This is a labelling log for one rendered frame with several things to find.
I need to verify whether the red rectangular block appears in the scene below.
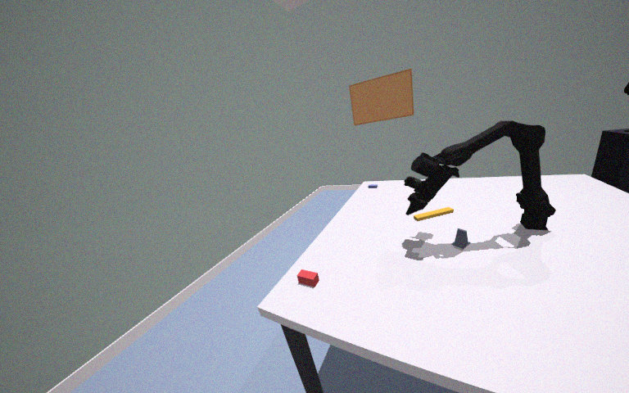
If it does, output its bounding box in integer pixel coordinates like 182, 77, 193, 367
297, 269, 319, 287

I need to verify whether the yellow bar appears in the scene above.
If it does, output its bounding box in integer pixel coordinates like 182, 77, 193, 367
414, 207, 454, 221

